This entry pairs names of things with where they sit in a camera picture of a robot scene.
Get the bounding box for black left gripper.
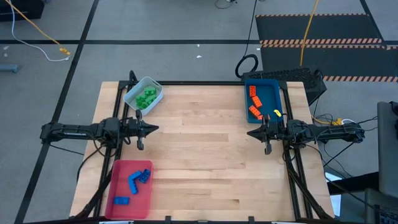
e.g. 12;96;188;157
124;108;160;151

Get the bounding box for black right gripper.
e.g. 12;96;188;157
246;114;289;156

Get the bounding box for blue toy block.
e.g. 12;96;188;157
127;170;143;195
137;168;152;184
113;196;131;206

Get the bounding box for white plastic bin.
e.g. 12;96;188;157
123;76;165;117

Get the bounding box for blue plastic bin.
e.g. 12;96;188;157
244;78;284;124

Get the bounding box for pink plastic bin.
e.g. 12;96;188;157
104;159;154;220

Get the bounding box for yellow power plug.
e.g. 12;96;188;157
312;115;343;126

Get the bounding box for grey equipment cabinet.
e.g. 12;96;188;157
376;100;398;200

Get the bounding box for black striped floor mat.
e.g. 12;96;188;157
254;12;398;83

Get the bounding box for grey table foot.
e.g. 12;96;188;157
0;63;21;74

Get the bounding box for black aluminium rig frame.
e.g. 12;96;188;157
70;70;336;224

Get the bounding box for black hanging cable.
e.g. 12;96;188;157
234;0;260;80

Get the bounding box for yellow hanging cable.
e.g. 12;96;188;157
299;0;320;67
11;0;72;57

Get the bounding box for white cable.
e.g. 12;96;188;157
8;0;70;63

